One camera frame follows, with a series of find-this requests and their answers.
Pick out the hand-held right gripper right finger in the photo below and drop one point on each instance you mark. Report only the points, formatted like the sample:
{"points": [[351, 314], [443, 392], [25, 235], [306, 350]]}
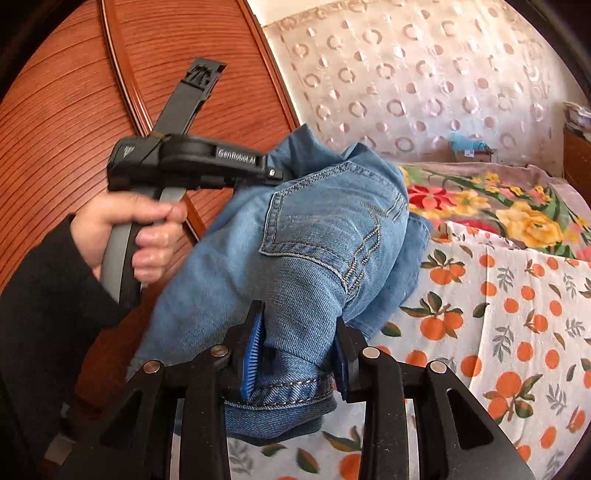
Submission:
{"points": [[342, 364]]}

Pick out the orange print bed sheet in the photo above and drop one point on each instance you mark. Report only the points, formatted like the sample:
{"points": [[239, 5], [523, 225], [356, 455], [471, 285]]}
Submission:
{"points": [[485, 323]]}

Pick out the person's left forearm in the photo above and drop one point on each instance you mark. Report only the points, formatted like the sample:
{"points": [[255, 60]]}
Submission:
{"points": [[41, 300]]}

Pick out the stack of papers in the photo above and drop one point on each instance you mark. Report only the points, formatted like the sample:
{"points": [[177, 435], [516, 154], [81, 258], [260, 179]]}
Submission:
{"points": [[577, 117]]}

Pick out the wooden louvered wardrobe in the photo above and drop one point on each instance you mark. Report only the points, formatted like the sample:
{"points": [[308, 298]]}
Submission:
{"points": [[69, 92]]}

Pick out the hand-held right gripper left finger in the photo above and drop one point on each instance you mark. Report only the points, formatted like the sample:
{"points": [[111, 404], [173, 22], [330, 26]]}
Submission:
{"points": [[254, 360]]}

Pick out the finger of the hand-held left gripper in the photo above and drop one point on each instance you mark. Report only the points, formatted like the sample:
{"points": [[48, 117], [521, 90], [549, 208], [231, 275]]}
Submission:
{"points": [[276, 175]]}

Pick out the wooden window cabinet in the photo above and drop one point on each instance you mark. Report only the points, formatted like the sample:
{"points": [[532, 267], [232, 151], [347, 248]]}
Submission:
{"points": [[577, 157]]}

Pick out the floral pink blanket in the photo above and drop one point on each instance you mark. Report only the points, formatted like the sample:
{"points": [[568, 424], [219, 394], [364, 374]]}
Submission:
{"points": [[521, 221]]}

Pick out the embroidered pocket blue jeans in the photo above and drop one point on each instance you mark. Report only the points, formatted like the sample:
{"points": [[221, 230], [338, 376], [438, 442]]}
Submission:
{"points": [[314, 240]]}

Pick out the person's left hand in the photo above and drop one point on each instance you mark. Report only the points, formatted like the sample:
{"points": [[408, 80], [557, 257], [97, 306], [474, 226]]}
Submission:
{"points": [[92, 226]]}

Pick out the circle pattern sheer curtain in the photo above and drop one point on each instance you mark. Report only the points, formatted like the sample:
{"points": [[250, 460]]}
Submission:
{"points": [[415, 69]]}

